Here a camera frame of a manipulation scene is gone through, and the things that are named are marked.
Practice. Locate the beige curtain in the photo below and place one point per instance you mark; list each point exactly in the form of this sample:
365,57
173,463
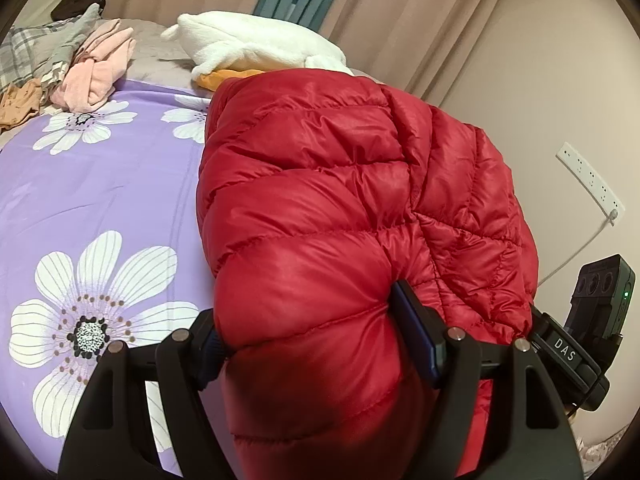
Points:
400,15

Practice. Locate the purple floral bed sheet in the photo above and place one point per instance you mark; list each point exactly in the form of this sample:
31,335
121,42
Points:
100,200

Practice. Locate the black garment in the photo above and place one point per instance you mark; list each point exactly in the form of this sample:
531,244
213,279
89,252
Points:
77,4

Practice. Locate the pink garment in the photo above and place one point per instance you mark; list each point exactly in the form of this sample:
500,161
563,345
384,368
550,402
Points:
95,75

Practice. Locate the grey bed sheet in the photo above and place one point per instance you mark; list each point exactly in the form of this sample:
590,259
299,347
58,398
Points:
150,42

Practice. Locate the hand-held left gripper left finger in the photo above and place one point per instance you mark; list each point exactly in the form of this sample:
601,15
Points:
211,355

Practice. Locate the grey plaid garment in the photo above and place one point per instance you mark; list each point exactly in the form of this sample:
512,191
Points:
35,47

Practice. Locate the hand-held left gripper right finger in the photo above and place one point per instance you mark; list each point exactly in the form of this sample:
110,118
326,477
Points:
415,330

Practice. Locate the orange garment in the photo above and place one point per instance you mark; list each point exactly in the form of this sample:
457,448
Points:
220,79

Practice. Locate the tan brown garment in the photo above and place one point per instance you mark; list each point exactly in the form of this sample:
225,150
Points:
20,105

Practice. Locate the red down jacket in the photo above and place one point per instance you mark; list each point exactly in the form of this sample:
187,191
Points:
350,210

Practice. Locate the white plush toy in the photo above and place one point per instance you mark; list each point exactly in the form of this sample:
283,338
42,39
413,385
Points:
260,45

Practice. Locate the white power strip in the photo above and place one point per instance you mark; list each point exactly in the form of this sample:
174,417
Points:
592,180

